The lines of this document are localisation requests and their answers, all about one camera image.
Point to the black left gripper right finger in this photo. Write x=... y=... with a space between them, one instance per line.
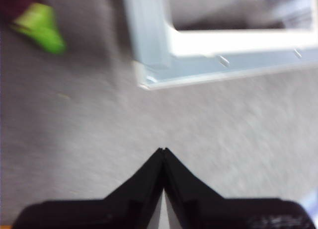
x=218 y=214

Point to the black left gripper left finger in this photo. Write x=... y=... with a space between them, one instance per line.
x=111 y=214

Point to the purple eggplant with green cap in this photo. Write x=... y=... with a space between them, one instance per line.
x=42 y=30

